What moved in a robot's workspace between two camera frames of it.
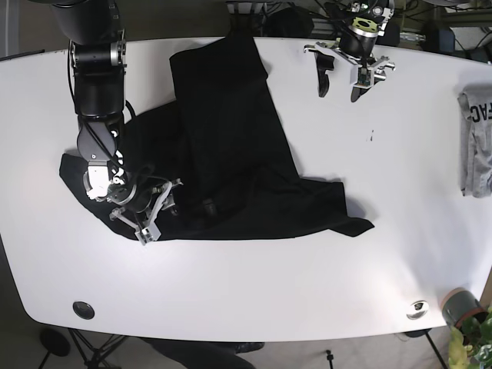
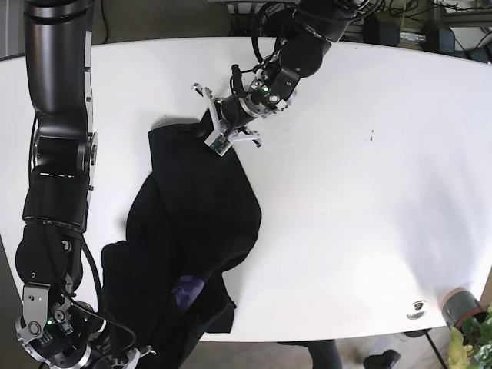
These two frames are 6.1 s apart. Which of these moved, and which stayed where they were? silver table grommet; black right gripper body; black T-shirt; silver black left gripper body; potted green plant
Moved: black T-shirt; silver black left gripper body; black right gripper body
Stayed: potted green plant; silver table grommet
